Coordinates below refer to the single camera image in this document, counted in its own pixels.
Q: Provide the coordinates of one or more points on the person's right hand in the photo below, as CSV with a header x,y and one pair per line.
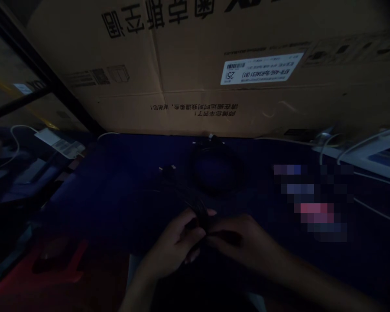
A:
x,y
250,243

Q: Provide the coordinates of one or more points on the person's left hand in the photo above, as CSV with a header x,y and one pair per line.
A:
x,y
169,247

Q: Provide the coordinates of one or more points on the person's left fingers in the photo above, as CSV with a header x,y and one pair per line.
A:
x,y
195,234

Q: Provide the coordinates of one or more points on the person's right fingers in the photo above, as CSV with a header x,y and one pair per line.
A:
x,y
222,235

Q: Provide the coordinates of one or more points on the dark blue table cloth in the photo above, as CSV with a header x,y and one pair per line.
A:
x,y
110,201

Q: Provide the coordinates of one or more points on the white power adapter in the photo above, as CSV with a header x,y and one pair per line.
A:
x,y
57,141

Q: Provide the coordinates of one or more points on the large brown cardboard box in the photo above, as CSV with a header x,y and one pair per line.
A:
x,y
195,65

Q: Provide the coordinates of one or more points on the white tray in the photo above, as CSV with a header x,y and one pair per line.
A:
x,y
373,156

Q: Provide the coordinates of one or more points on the red plastic stool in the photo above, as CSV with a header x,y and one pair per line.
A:
x,y
16,279

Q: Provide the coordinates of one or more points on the black metal frame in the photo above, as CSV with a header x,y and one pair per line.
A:
x,y
35,61

